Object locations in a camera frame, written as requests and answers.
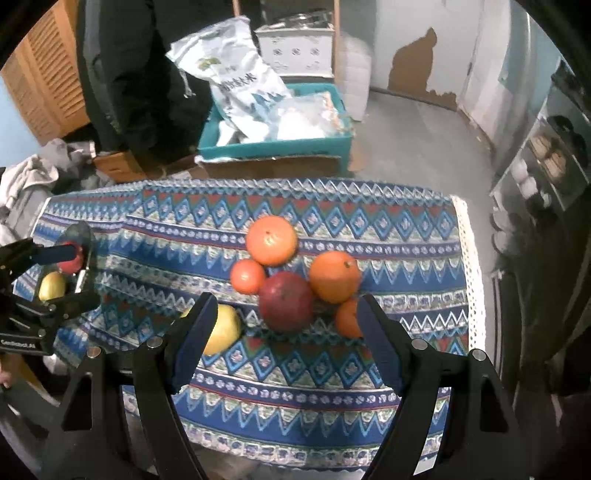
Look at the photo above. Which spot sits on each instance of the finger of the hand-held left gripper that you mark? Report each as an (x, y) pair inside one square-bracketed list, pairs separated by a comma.
[(57, 254), (69, 304)]

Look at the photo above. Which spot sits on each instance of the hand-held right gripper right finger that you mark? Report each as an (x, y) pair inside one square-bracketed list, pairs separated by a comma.
[(378, 344)]

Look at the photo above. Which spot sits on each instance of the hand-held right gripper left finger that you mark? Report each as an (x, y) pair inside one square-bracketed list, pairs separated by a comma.
[(194, 346)]

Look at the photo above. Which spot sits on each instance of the small red apple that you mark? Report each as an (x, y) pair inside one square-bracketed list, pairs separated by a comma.
[(69, 268)]

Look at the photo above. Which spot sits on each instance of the small yellow green apple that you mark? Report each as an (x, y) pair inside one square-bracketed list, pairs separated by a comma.
[(51, 286)]

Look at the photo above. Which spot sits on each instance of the dark green bowl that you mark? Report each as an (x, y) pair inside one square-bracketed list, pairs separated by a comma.
[(83, 233)]

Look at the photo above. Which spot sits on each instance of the small tangerine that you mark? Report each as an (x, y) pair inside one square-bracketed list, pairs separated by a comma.
[(348, 318), (248, 276)]

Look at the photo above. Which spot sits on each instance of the large orange with stem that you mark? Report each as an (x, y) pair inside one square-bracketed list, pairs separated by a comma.
[(334, 276)]

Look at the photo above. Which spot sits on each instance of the large red apple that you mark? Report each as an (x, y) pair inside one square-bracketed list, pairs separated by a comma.
[(286, 302)]

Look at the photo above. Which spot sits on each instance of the large reddish orange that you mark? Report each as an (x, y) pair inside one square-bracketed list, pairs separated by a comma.
[(271, 240)]

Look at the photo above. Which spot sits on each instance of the person's left hand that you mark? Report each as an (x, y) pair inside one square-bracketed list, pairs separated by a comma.
[(5, 376)]

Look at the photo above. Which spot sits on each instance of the beige cloth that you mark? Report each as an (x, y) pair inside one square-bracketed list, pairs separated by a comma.
[(23, 184)]

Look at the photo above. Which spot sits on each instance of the grey cloth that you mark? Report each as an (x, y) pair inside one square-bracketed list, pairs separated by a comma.
[(69, 152)]

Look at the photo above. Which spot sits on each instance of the blue patterned tablecloth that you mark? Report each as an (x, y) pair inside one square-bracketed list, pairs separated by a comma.
[(286, 392)]

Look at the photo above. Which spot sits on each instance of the wooden box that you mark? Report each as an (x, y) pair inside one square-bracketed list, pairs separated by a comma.
[(120, 166)]

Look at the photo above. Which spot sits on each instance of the wooden louvred door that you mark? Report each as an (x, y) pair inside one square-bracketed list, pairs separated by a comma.
[(46, 69)]

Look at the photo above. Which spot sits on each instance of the brown cardboard box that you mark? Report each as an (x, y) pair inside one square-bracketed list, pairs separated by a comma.
[(277, 167)]

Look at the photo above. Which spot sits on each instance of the person in black clothes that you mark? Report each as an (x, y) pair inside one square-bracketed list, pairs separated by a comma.
[(138, 69)]

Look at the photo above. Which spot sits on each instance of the teal plastic crate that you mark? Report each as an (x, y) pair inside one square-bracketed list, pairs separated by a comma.
[(277, 148)]

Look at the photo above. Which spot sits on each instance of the clear plastic bag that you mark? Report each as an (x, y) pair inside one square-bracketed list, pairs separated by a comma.
[(304, 117)]

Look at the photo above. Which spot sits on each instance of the brown lidded jar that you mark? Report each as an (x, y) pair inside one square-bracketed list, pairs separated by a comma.
[(556, 165), (540, 146)]

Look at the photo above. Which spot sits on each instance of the white printed bag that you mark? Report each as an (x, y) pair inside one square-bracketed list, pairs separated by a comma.
[(240, 74)]

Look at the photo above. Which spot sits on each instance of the white stacked containers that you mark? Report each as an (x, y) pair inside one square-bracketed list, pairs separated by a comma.
[(354, 78)]

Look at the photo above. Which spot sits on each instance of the wooden rack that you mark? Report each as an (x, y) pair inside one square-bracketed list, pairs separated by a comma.
[(338, 46)]

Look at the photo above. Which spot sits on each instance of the white patterned box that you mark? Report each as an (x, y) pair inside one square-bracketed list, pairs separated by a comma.
[(295, 53)]

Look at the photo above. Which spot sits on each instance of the metal shelf unit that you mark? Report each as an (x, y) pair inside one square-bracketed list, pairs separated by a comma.
[(568, 106)]

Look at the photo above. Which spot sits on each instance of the metal steamer tray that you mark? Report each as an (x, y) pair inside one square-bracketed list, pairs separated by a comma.
[(300, 23)]

